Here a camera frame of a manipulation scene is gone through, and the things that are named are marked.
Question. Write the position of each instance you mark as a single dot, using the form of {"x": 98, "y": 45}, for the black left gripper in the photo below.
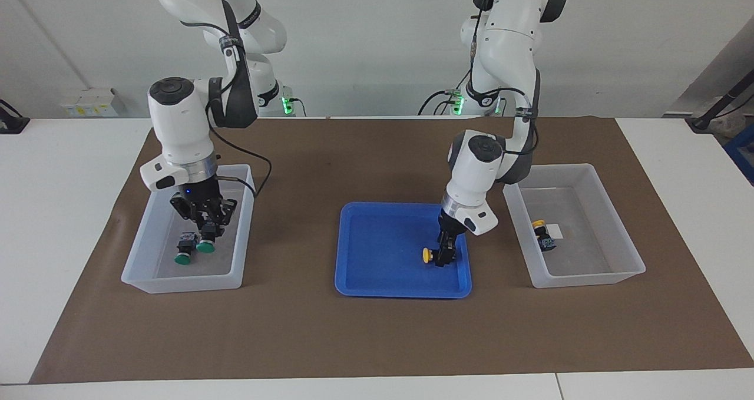
{"x": 450, "y": 228}

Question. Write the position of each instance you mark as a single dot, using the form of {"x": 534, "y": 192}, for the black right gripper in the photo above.
{"x": 203, "y": 207}

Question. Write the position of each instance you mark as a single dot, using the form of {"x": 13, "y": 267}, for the green push button switch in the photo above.
{"x": 185, "y": 250}
{"x": 205, "y": 247}

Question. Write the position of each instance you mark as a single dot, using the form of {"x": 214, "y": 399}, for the yellow push button switch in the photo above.
{"x": 543, "y": 235}
{"x": 426, "y": 256}

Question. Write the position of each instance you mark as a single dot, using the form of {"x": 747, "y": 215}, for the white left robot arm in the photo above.
{"x": 471, "y": 176}

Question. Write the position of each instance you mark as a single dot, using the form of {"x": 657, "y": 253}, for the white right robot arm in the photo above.
{"x": 179, "y": 129}

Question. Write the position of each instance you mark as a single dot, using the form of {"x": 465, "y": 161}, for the blue plastic tray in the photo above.
{"x": 383, "y": 253}

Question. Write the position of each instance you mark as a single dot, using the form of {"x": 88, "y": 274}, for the translucent white plastic box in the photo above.
{"x": 144, "y": 270}
{"x": 589, "y": 258}

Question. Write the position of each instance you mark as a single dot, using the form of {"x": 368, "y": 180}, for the brown paper table mat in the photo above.
{"x": 377, "y": 341}

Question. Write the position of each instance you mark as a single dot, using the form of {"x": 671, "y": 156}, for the white rectangular label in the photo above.
{"x": 557, "y": 231}

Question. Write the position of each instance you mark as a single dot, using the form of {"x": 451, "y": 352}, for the black stand pole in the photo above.
{"x": 730, "y": 92}

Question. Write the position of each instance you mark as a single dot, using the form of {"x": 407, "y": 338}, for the white wall socket box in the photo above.
{"x": 88, "y": 102}

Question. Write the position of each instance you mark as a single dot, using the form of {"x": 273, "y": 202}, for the black clamp mount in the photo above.
{"x": 12, "y": 123}

